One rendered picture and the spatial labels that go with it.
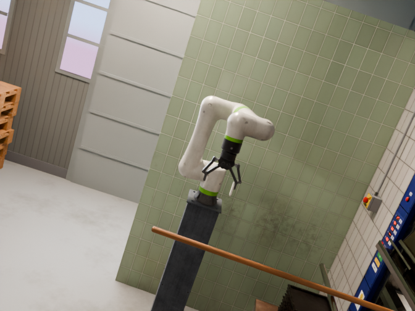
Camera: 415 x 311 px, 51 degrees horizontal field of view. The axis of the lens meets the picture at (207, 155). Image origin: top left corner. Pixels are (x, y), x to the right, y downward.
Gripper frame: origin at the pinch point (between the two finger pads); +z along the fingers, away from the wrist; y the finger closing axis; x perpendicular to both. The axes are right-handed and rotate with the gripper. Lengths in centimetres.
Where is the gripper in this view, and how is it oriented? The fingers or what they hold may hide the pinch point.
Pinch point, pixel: (217, 189)
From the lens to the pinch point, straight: 216.1
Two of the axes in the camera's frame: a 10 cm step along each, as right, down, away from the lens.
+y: -9.6, -2.9, -0.4
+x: -0.3, 2.4, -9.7
